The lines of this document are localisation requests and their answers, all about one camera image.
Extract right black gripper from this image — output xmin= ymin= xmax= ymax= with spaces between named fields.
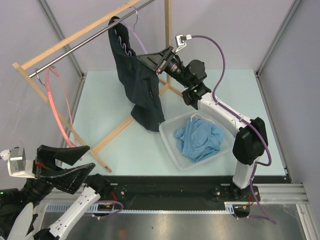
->
xmin=137 ymin=46 xmax=192 ymax=88

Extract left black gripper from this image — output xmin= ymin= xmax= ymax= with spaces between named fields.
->
xmin=19 ymin=143 xmax=97 ymax=212

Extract dark navy shorts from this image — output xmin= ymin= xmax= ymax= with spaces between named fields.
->
xmin=108 ymin=23 xmax=165 ymax=132

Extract lilac plastic hanger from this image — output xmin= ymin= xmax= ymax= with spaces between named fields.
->
xmin=118 ymin=6 xmax=148 ymax=56

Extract pink plastic hanger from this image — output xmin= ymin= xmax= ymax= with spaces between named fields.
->
xmin=36 ymin=66 xmax=78 ymax=148

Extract light blue mesh shorts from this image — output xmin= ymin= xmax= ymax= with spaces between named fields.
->
xmin=174 ymin=113 xmax=225 ymax=163

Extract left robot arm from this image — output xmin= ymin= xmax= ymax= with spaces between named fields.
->
xmin=0 ymin=145 xmax=111 ymax=240

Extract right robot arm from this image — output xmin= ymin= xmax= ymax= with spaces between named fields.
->
xmin=137 ymin=46 xmax=268 ymax=201

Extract white plastic laundry basket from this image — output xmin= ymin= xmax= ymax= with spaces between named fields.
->
xmin=159 ymin=110 xmax=235 ymax=170

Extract metal hanging rod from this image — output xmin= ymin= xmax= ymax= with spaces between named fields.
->
xmin=21 ymin=0 xmax=153 ymax=78

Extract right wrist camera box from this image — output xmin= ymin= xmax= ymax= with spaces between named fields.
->
xmin=175 ymin=34 xmax=192 ymax=53

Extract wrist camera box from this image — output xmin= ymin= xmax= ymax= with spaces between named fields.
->
xmin=0 ymin=147 xmax=35 ymax=179
xmin=175 ymin=34 xmax=192 ymax=53

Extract white cable duct strip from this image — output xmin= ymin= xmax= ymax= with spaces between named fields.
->
xmin=47 ymin=202 xmax=253 ymax=216

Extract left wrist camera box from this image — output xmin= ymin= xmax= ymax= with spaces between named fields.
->
xmin=0 ymin=147 xmax=35 ymax=179

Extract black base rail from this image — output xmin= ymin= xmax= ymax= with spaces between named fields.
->
xmin=101 ymin=175 xmax=290 ymax=211

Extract wooden clothes rack frame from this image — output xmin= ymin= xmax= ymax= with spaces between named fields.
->
xmin=12 ymin=0 xmax=182 ymax=173

